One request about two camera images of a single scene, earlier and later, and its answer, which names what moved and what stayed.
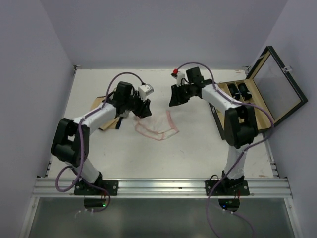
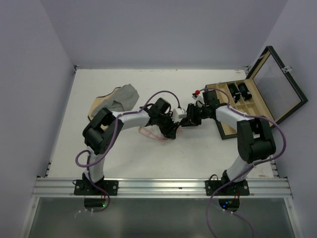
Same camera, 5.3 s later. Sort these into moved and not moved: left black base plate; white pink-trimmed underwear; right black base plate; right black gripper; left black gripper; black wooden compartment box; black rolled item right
Moved: right black gripper; left black gripper; white pink-trimmed underwear
Not moved: black wooden compartment box; left black base plate; right black base plate; black rolled item right
